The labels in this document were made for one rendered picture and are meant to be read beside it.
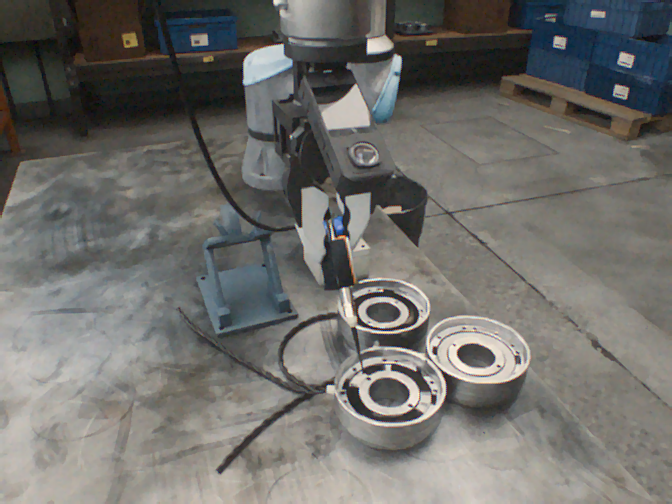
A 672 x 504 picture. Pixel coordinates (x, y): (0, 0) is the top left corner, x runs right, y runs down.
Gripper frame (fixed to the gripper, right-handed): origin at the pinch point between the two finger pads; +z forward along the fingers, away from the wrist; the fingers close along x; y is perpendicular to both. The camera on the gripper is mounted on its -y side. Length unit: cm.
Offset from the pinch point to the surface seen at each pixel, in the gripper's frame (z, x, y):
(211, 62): 54, -50, 333
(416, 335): 10.4, -8.1, -3.5
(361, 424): 9.8, 2.8, -12.9
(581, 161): 94, -231, 182
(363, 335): 9.9, -2.6, -1.8
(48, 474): 13.2, 29.5, -5.1
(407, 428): 9.5, -0.6, -15.1
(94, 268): 13.3, 24.3, 29.1
